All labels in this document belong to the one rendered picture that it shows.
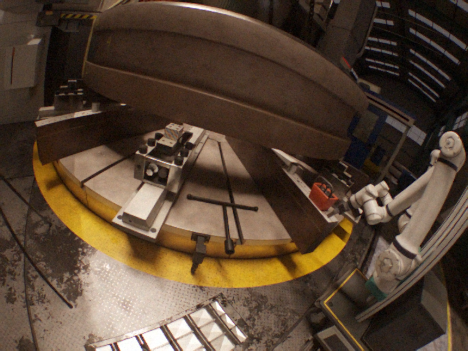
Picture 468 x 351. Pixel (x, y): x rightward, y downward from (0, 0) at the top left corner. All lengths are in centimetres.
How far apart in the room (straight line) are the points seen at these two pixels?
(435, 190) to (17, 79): 444
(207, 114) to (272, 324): 163
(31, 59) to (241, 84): 320
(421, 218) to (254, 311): 122
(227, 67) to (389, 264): 161
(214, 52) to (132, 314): 190
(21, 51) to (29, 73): 42
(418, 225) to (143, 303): 157
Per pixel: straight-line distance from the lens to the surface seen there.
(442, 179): 99
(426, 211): 99
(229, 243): 132
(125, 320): 138
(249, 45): 145
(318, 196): 150
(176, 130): 141
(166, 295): 143
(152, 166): 142
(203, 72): 158
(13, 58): 380
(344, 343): 159
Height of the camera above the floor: 133
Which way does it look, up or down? 28 degrees down
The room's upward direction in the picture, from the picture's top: 21 degrees clockwise
